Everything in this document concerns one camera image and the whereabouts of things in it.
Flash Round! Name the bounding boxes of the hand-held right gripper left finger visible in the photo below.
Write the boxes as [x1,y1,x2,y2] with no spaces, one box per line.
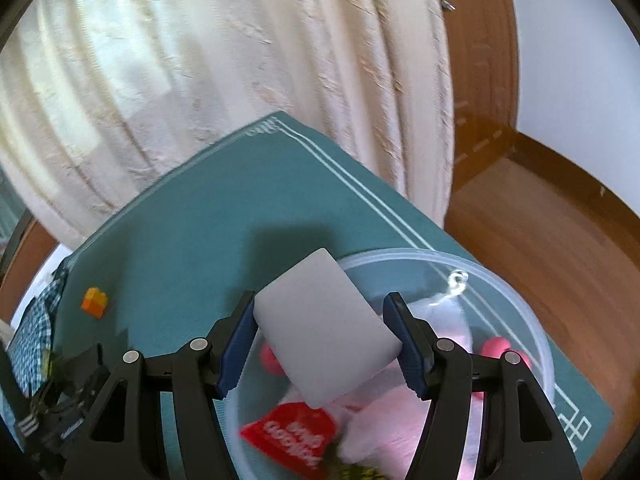
[60,290,258,480]

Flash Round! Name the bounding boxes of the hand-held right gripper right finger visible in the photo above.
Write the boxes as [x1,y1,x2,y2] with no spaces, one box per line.
[382,292,583,480]

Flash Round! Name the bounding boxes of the pink foam tube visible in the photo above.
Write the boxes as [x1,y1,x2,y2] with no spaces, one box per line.
[259,342,283,376]
[472,337,532,402]

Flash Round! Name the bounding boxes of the white mesh bag with pink item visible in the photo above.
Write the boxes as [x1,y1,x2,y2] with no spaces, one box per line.
[340,270,486,480]

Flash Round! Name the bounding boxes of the white sponge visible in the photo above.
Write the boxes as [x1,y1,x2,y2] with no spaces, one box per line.
[252,247,405,410]

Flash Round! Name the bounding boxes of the red glue packet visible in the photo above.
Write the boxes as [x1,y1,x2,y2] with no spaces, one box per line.
[239,401,340,480]

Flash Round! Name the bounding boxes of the clear plastic bowl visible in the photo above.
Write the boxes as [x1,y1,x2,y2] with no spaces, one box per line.
[222,247,556,480]

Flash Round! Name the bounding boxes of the blue plaid cloth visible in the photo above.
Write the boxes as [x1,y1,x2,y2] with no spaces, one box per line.
[7,267,71,396]

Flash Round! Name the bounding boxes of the orange toy block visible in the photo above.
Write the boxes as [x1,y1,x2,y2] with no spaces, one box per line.
[81,287,110,318]

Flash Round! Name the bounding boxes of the teal table mat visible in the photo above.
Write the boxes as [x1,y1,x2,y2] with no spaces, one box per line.
[10,110,615,480]

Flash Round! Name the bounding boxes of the cream patterned curtain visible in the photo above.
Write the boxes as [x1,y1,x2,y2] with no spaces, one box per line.
[0,0,456,251]

